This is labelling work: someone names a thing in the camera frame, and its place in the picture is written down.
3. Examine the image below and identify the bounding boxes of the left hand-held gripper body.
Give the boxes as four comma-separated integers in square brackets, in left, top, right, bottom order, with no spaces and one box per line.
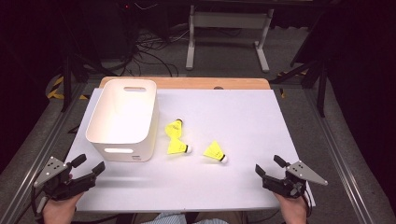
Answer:
[33,156,97,202]

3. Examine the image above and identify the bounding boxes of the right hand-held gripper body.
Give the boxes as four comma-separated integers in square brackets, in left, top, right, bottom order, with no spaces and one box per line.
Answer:
[262,160,329,199]

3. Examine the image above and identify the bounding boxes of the yellow plastic shuttlecock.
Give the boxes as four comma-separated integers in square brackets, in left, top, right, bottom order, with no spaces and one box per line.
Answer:
[203,139,229,165]
[164,118,184,139]
[166,137,193,156]

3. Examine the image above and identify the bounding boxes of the white plastic storage bin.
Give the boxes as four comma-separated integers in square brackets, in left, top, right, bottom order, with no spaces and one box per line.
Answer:
[85,77,161,162]

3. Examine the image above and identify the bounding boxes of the person's right hand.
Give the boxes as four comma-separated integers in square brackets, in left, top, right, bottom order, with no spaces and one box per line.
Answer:
[273,192,308,224]

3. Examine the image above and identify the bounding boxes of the person's left hand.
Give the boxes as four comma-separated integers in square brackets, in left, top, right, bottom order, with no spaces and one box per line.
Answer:
[41,191,85,224]

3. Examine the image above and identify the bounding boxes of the white board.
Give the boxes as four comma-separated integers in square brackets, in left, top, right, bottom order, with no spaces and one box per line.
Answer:
[64,88,316,213]

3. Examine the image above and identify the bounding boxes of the black metal stand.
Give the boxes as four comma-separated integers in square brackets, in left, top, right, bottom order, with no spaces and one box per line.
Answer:
[60,50,110,114]
[270,57,329,119]

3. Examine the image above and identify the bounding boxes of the yellow and black floor tape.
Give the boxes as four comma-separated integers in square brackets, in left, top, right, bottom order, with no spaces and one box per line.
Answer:
[46,76,91,101]

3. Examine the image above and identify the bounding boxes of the striped light blue shirt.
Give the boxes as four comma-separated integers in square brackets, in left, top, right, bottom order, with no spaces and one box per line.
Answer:
[141,212,230,224]

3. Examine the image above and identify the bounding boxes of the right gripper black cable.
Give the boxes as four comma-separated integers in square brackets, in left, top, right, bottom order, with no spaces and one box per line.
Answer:
[303,189,314,218]

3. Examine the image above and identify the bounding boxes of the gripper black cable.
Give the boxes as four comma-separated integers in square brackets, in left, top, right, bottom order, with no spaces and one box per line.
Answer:
[30,186,48,220]
[303,189,314,218]

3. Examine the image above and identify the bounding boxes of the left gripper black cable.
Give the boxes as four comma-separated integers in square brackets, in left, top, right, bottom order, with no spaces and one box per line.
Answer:
[30,186,48,220]

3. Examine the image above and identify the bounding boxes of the aluminium floor rail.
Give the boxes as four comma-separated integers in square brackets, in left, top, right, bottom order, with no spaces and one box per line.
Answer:
[304,89,376,224]
[0,83,94,224]

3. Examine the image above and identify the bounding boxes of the bundle of black floor cables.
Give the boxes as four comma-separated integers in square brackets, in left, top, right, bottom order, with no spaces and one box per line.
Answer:
[124,27,190,77]

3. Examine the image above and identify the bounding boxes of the white metal stand frame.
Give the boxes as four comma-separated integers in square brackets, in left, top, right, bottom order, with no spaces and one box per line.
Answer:
[185,4,275,74]

